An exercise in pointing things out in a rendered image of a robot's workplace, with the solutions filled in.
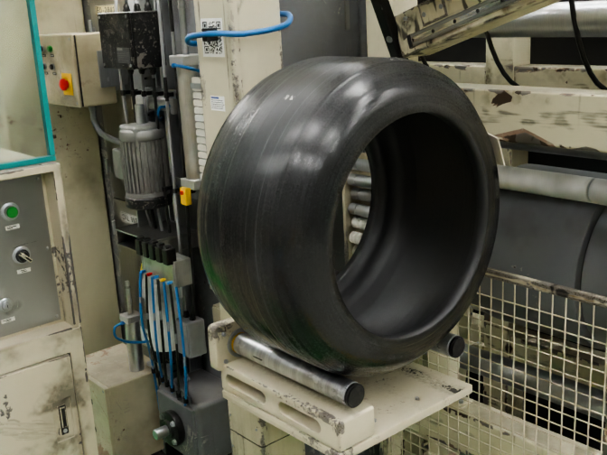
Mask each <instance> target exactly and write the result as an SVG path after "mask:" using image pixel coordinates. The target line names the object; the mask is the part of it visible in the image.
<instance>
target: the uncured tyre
mask: <svg viewBox="0 0 607 455"><path fill-rule="evenodd" d="M400 59H403V58H400ZM406 60H407V61H406ZM288 92H294V93H299V94H298V95H297V97H296V98H295V99H294V100H293V101H292V102H291V103H283V102H280V100H281V99H282V98H283V97H284V96H285V95H286V94H287V93H288ZM364 149H365V151H366V154H367V156H368V160H369V168H370V175H371V201H370V208H369V216H368V220H367V224H366V226H365V229H364V232H363V235H362V238H361V240H360V242H359V244H358V246H357V248H356V250H355V252H354V254H353V255H352V257H351V259H350V261H349V262H348V263H347V264H346V265H345V266H344V267H343V269H342V270H341V271H340V272H339V273H338V274H337V275H335V271H334V263H333V230H334V223H335V218H336V213H337V208H338V205H339V201H340V198H341V194H342V191H343V188H344V185H345V183H346V180H347V179H348V177H349V174H350V171H351V169H352V167H353V166H354V164H355V162H356V161H357V160H358V158H359V157H360V154H361V153H362V152H363V150H364ZM499 212H500V183H499V174H498V167H497V163H496V158H495V154H494V151H493V147H492V144H491V141H490V138H489V135H488V133H487V131H486V129H485V127H484V125H483V123H482V121H481V119H480V117H479V115H478V113H477V111H476V109H475V107H474V106H473V104H472V102H471V101H470V100H469V98H468V97H467V96H466V94H465V93H464V92H463V91H462V89H461V88H460V87H459V86H458V85H457V84H456V83H455V82H453V81H452V80H451V79H450V78H448V77H447V76H445V75H444V74H443V73H442V72H440V71H438V70H435V69H433V68H431V67H428V66H426V65H424V64H422V63H419V62H417V61H414V60H409V59H403V60H397V61H390V60H387V59H384V58H381V57H348V56H321V57H314V58H310V59H306V60H300V61H298V62H296V63H293V64H291V65H289V66H286V67H284V68H282V69H280V70H278V71H276V72H274V73H272V74H270V75H269V76H267V77H266V78H264V79H262V80H261V81H260V82H258V83H257V84H256V85H255V86H254V87H253V88H252V89H251V90H249V92H248V93H247V94H246V95H245V96H244V97H243V98H242V99H240V101H239V102H238V103H237V104H236V106H235V107H234V108H233V109H232V111H231V112H230V114H229V116H228V117H227V119H226V120H225V122H224V123H223V125H222V127H221V129H220V130H219V132H218V134H217V136H216V138H215V140H214V142H213V145H212V147H211V149H210V153H209V155H208V158H207V161H206V163H205V167H204V170H203V174H202V177H201V186H200V191H199V198H198V207H197V233H198V242H199V249H200V254H201V261H202V264H203V268H204V271H205V274H206V276H207V278H208V281H209V283H210V287H211V289H212V291H213V292H214V294H215V295H216V297H217V299H218V300H219V302H220V304H221V305H222V307H223V308H224V309H225V311H226V312H227V313H228V314H229V315H230V317H231V318H232V319H233V320H234V321H235V322H236V323H237V324H238V325H239V326H240V327H241V328H242V329H243V330H244V331H245V332H247V333H248V334H249V335H250V336H252V337H253V338H255V339H257V340H259V341H261V342H263V343H265V344H267V345H268V346H270V347H273V348H276V349H278V350H281V351H283V352H284V353H286V354H289V355H291V356H293V357H295V358H299V359H301V360H302V361H304V362H307V363H309V364H311V365H313V366H316V367H318V368H320V369H323V370H325V371H328V372H331V373H333V374H337V375H343V376H379V375H384V374H387V373H390V372H393V371H396V370H398V369H400V368H402V367H405V366H407V365H408V364H410V363H412V362H413V361H415V360H417V359H418V358H420V357H421V356H422V355H424V353H425V352H427V351H428V350H429V349H431V348H432V347H434V346H435V345H436V344H437V343H439V342H440V341H441V340H442V339H443V338H444V337H445V336H446V335H447V334H448V333H449V332H450V331H451V330H452V329H453V328H454V326H455V325H456V324H457V323H458V321H459V320H460V319H461V318H462V316H463V314H464V313H465V312H466V311H467V309H468V308H469V306H470V305H471V303H472V300H473V299H474V297H475V295H476V293H477V291H478V290H479V288H480V286H481V282H482V280H483V278H484V275H485V273H486V271H487V268H488V265H489V262H490V258H491V254H492V250H493V247H494V243H495V238H496V234H497V228H498V222H499Z"/></svg>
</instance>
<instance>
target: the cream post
mask: <svg viewBox="0 0 607 455"><path fill-rule="evenodd" d="M193 2H194V13H195V23H196V32H201V19H204V18H222V28H223V31H247V30H254V29H260V28H266V27H270V26H274V25H277V24H280V9H279V0H193ZM223 40H224V51H225V57H203V48H202V38H198V39H197V45H198V56H199V66H200V77H201V98H202V108H203V119H204V130H205V141H206V151H207V158H208V155H209V153H210V149H211V147H212V145H213V142H214V140H215V138H216V136H217V134H218V132H219V130H220V129H221V127H222V125H223V123H224V122H225V120H226V119H227V117H228V116H229V114H230V112H231V111H232V109H233V108H234V107H235V106H236V104H237V103H238V102H239V101H240V99H242V98H243V97H244V96H245V95H246V94H247V93H248V92H249V90H251V89H252V88H253V87H254V86H255V85H256V84H257V83H258V82H260V81H261V80H262V79H264V78H266V77H267V76H269V75H270V74H272V73H274V72H276V71H278V70H280V69H282V68H283V56H282V41H281V30H280V31H277V32H271V33H266V34H260V35H254V36H247V37H223ZM210 96H220V97H224V99H225V111H226V112H225V111H217V110H211V105H210ZM228 407H229V428H230V438H231V449H232V455H305V446H304V442H302V441H300V440H298V439H296V438H295V437H293V436H292V435H290V434H288V433H286V432H284V431H282V430H280V429H278V428H277V427H275V426H274V425H272V424H270V423H269V422H266V421H264V420H263V419H261V418H259V417H257V416H255V415H254V414H252V413H250V412H248V411H247V410H245V409H243V408H241V407H240V406H238V405H236V404H233V403H232V402H231V401H229V400H228Z"/></svg>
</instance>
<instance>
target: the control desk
mask: <svg viewBox="0 0 607 455"><path fill-rule="evenodd" d="M79 323H81V318H80V312H79V299H78V292H77V285H76V278H75V272H74V265H73V258H72V252H71V244H70V232H69V225H68V218H67V211H66V204H65V198H64V191H63V184H62V177H61V165H60V164H59V163H57V162H53V161H51V162H42V163H36V164H31V165H25V166H20V167H14V168H9V169H3V170H0V455H98V445H97V437H96V431H95V423H94V417H93V410H92V403H91V396H90V390H89V377H88V370H87V363H86V357H85V349H84V343H83V336H82V329H81V326H80V325H79Z"/></svg>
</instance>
